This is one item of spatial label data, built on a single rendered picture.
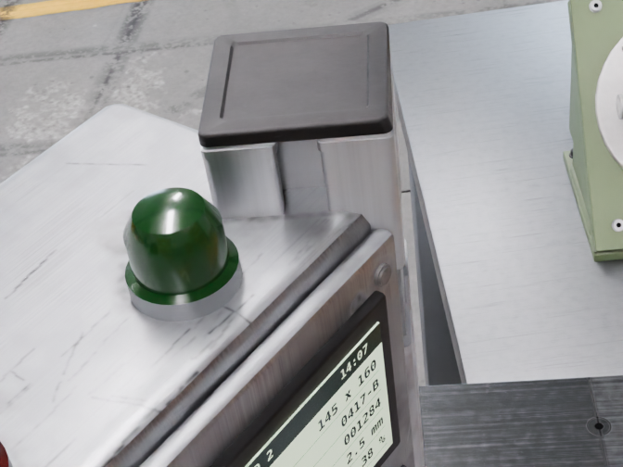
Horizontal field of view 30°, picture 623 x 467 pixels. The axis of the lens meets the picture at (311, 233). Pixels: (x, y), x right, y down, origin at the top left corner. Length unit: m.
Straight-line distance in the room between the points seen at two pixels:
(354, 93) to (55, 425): 0.10
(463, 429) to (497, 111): 0.50
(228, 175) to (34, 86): 3.04
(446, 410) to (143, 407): 0.85
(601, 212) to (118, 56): 2.30
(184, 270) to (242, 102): 0.05
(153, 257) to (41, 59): 3.18
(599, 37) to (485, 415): 0.41
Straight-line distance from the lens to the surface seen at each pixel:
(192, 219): 0.25
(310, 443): 0.27
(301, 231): 0.27
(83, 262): 0.28
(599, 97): 1.21
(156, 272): 0.25
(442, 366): 1.96
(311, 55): 0.29
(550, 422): 1.08
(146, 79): 3.21
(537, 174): 1.34
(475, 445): 1.06
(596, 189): 1.21
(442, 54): 1.56
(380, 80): 0.28
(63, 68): 3.36
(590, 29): 1.23
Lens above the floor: 1.65
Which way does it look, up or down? 40 degrees down
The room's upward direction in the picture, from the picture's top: 9 degrees counter-clockwise
